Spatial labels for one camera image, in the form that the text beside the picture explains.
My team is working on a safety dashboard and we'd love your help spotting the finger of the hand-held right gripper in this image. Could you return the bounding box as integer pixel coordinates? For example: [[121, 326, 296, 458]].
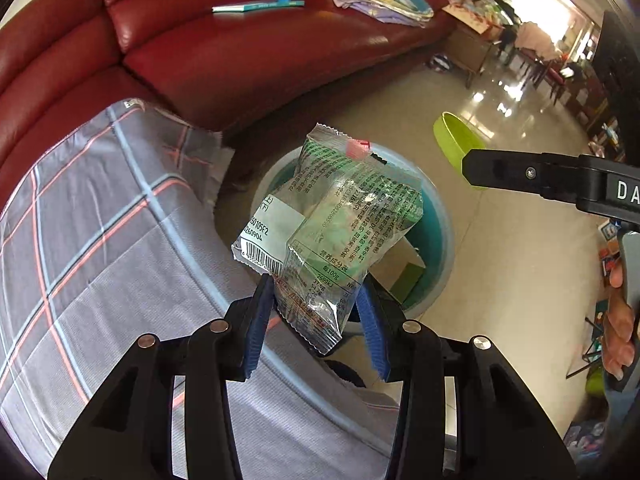
[[461, 147, 583, 206]]

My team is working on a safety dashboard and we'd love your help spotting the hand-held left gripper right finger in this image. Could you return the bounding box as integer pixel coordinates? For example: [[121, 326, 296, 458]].
[[355, 279, 565, 480]]

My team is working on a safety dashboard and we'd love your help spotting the teal plastic bin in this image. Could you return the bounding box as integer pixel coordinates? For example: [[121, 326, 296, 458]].
[[250, 141, 457, 338]]

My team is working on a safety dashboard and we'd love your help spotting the blue thin book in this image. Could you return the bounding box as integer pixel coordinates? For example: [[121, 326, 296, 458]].
[[211, 0, 306, 13]]

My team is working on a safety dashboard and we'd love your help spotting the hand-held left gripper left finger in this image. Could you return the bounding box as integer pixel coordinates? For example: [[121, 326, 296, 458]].
[[47, 275, 276, 480]]

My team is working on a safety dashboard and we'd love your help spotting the table with pink cloth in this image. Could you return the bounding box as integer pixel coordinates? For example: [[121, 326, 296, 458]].
[[515, 22, 566, 91]]

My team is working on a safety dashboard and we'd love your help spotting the clear green snack packet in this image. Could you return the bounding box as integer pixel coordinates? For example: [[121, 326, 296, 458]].
[[231, 122, 425, 358]]

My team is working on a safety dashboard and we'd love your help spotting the dark green cardboard box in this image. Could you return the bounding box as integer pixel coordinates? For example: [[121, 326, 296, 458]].
[[367, 237, 427, 307]]

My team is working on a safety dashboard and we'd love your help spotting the red leather sofa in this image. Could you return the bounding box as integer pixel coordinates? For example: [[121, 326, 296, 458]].
[[0, 0, 458, 196]]

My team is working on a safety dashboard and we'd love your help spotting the lime green plastic basin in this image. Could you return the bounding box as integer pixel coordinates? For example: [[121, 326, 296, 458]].
[[432, 112, 488, 190]]

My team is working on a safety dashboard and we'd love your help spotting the grey plaid cloth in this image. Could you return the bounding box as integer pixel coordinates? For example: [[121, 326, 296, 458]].
[[0, 99, 401, 480]]

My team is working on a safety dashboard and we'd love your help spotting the person's right hand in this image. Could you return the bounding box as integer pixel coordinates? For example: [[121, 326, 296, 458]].
[[601, 260, 640, 382]]

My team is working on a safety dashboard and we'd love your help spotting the wooden cabinet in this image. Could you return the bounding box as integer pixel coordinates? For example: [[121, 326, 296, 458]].
[[442, 2, 501, 90]]

